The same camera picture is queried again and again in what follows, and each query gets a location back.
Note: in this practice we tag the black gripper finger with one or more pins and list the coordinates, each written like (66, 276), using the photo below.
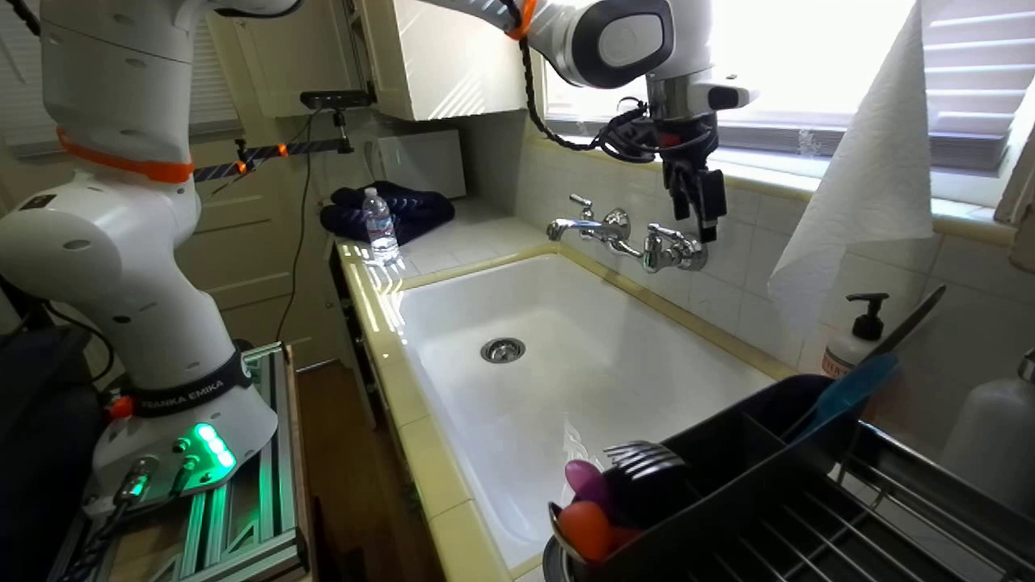
(682, 193)
(710, 204)

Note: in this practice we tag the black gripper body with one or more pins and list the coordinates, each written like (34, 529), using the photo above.
(686, 142)

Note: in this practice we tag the chrome faucet handle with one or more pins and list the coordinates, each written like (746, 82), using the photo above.
(673, 249)
(584, 204)

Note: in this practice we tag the chrome faucet spout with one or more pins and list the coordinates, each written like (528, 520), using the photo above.
(601, 231)

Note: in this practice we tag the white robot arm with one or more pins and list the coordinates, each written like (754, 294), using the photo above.
(119, 91)

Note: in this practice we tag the window with blinds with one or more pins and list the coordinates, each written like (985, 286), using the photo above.
(811, 66)

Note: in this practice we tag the white paper towel sheet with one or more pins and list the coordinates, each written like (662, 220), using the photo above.
(874, 189)

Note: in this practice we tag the soap pump bottle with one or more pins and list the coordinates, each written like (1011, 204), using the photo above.
(845, 350)

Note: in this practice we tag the white ceramic sink basin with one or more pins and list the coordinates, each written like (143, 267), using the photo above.
(601, 370)

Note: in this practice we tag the metal sink drain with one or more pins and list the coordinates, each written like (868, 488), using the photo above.
(503, 350)

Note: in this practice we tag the dark blue cloth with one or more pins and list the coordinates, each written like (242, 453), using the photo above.
(412, 210)

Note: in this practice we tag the clear plastic water bottle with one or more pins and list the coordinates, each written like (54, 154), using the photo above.
(379, 228)

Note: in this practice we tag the black dish drying rack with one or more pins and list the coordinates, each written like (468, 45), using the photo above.
(880, 514)

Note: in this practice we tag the black utensil caddy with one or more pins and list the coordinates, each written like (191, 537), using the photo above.
(684, 500)

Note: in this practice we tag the purple utensil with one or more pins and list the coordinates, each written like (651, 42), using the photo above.
(586, 478)

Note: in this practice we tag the orange round utensil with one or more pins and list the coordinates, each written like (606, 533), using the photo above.
(586, 529)

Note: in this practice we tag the white plastic jug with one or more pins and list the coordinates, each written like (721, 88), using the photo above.
(994, 437)

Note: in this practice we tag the blue handled brush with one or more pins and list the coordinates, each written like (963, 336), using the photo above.
(865, 378)

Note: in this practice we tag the white wall cabinet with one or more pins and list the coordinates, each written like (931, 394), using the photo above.
(433, 62)

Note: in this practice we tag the black camera on stand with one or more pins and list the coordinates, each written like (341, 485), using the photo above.
(336, 99)

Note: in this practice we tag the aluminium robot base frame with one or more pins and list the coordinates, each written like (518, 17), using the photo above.
(202, 497)

